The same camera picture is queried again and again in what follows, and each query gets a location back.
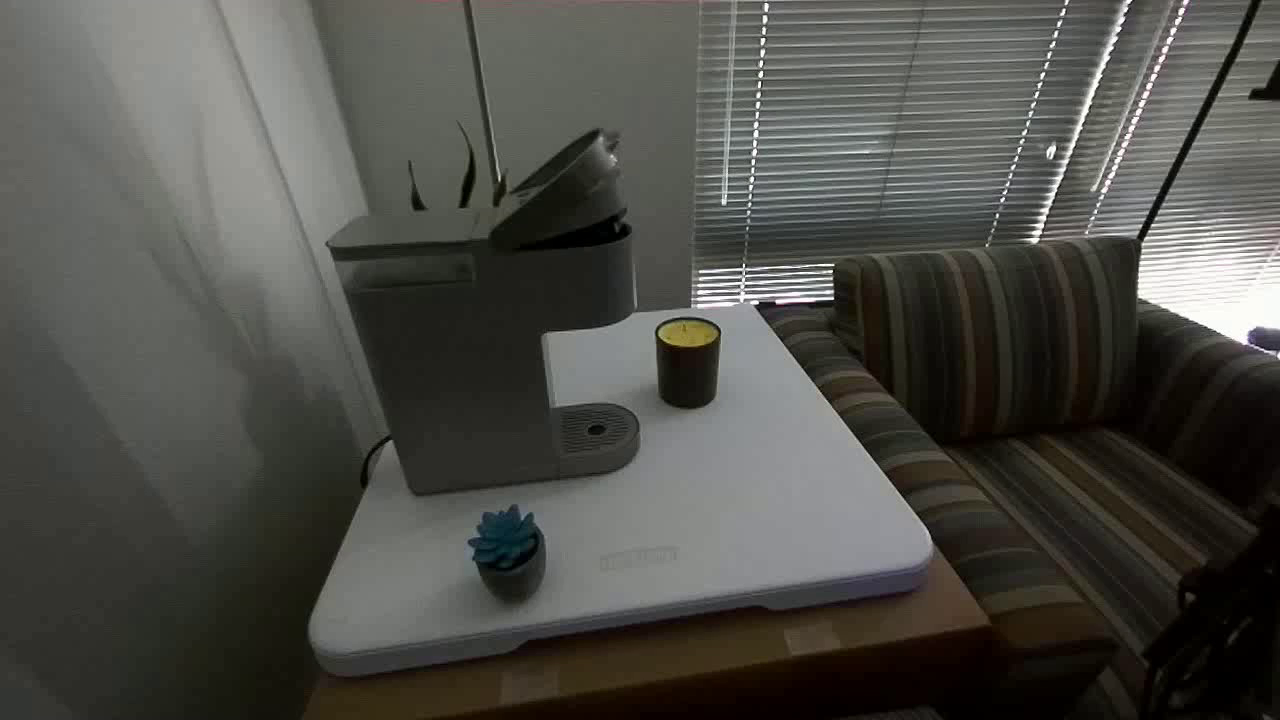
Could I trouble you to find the grey coffee maker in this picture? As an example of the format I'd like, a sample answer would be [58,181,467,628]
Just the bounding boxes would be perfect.
[324,123,642,501]

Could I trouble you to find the yellow candle in dark jar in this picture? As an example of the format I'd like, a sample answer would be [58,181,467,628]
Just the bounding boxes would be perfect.
[653,312,725,411]

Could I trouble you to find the white plastic board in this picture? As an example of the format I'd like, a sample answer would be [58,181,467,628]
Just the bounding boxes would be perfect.
[303,303,935,678]

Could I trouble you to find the small blue succulent in pot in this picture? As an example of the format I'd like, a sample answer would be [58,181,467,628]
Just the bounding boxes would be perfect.
[463,501,548,602]

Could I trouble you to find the snake plant in teal pot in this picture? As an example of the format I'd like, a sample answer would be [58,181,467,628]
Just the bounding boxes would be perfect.
[404,123,514,215]

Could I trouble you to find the wooden table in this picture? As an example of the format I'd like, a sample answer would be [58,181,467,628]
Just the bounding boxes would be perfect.
[299,551,994,720]

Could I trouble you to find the thin grey pole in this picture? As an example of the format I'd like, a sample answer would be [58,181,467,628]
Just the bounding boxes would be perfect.
[461,0,508,190]

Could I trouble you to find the window blinds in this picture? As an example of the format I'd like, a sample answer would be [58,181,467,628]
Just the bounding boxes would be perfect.
[692,0,1280,343]

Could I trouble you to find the striped sofa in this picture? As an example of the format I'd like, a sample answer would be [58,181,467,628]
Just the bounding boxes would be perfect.
[754,237,1280,720]

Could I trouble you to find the black power cord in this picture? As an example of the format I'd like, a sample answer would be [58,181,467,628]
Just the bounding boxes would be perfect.
[357,430,396,491]

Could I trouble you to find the long black hanging cable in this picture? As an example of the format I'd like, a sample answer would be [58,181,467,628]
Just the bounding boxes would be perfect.
[1137,0,1268,244]

